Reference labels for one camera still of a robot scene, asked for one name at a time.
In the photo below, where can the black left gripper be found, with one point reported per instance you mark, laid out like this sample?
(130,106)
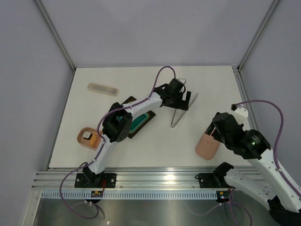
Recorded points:
(181,104)

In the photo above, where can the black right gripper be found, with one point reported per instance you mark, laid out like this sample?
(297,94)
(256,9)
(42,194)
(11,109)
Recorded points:
(218,136)

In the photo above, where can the pink lunch box lid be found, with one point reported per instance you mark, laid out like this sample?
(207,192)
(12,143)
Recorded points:
(207,146)

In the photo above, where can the pink lunch box base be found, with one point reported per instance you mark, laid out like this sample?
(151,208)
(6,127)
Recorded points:
(84,142)

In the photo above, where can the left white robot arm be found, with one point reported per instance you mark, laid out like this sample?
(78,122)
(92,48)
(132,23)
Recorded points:
(117,124)

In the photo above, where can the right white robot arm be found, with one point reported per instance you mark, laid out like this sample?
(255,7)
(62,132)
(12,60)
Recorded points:
(282,195)

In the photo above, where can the black teal square plate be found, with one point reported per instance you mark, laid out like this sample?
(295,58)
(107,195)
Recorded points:
(140,122)

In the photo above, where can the beige cutlery case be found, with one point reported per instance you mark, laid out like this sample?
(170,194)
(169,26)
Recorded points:
(102,89)

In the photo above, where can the white rice ball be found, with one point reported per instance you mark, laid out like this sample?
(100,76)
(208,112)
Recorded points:
(87,135)

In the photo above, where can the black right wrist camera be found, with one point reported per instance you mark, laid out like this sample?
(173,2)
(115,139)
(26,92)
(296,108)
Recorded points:
(224,121)

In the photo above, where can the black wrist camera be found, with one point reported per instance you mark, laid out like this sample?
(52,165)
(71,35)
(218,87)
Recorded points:
(176,86)
(224,121)

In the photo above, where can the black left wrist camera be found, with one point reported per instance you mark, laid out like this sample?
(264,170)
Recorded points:
(176,86)

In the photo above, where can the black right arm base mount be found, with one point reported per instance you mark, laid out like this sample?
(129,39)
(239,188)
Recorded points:
(207,180)

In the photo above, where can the aluminium mounting rail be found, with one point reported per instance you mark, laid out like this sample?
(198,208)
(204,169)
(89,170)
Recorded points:
(164,178)

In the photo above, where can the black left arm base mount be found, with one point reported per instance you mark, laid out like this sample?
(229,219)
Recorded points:
(108,180)

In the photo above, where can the right aluminium frame post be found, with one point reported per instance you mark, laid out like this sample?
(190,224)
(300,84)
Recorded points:
(258,34)

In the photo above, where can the aluminium frame post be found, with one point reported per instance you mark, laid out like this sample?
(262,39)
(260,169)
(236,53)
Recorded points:
(258,34)
(51,27)

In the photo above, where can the white slotted cable duct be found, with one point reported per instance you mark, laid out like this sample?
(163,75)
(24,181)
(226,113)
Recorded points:
(130,195)

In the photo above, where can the left aluminium frame post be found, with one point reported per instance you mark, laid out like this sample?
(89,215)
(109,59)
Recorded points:
(51,27)

